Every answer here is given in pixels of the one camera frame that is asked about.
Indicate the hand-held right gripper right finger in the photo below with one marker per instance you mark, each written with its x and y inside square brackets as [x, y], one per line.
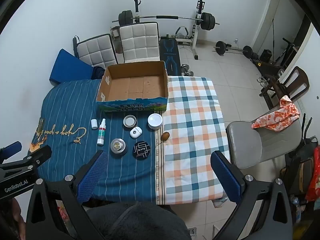
[226, 177]

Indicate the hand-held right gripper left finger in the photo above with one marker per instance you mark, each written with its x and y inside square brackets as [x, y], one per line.
[92, 176]

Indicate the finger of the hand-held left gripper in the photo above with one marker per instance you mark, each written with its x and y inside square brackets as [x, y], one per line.
[11, 148]
[37, 156]

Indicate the silver round tin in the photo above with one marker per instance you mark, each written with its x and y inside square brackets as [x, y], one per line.
[118, 146]

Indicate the white spray bottle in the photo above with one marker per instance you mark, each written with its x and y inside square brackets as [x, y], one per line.
[101, 133]

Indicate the black round patterned compact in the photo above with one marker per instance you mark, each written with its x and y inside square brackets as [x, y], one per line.
[142, 150]

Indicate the white roll-on bottle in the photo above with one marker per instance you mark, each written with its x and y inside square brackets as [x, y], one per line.
[136, 132]

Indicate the silver tin with white inside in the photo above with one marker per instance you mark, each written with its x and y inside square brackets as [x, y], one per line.
[129, 121]

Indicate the white round lid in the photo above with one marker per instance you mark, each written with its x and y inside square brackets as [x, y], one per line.
[155, 121]

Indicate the cardboard box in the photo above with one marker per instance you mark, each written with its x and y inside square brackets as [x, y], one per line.
[135, 87]

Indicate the grey office chair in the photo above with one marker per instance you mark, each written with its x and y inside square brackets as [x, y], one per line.
[247, 142]

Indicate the plaid blanket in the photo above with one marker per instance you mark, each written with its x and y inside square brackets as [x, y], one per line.
[192, 130]

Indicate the blue striped blanket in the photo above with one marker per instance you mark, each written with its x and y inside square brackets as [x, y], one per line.
[67, 105]

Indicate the person's dark fleece clothing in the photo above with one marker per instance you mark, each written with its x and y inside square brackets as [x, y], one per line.
[135, 222]

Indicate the small brown oval object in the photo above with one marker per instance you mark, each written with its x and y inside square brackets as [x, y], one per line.
[165, 135]

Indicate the black bag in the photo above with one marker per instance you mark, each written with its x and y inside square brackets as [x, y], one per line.
[298, 165]

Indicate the orange white cloth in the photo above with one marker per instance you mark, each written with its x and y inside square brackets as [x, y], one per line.
[282, 116]

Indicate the red bag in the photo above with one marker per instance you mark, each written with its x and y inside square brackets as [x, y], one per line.
[314, 175]

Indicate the blue foam mat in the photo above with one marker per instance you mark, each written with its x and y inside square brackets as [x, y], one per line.
[70, 67]

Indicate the pair of white shoes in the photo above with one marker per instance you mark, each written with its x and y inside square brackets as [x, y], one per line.
[262, 81]

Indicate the dark blue knitted garment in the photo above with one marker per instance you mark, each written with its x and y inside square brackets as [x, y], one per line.
[98, 72]

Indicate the chrome dumbbell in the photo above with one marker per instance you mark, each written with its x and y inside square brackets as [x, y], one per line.
[185, 67]
[189, 73]

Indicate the black folded stand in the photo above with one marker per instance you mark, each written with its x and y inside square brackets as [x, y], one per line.
[75, 43]

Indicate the black exercise machine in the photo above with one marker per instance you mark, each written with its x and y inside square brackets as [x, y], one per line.
[270, 66]

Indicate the white quilted chair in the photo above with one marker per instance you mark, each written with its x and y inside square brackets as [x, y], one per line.
[96, 51]
[140, 42]

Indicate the dark wooden chair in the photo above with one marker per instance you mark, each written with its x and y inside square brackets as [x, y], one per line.
[298, 80]

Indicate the small barbell with black plates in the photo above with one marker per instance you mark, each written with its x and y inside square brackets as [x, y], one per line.
[221, 47]

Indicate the black blue weight bench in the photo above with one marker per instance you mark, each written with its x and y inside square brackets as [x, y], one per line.
[170, 55]

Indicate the barbell weight bench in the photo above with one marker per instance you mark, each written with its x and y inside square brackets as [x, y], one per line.
[197, 37]

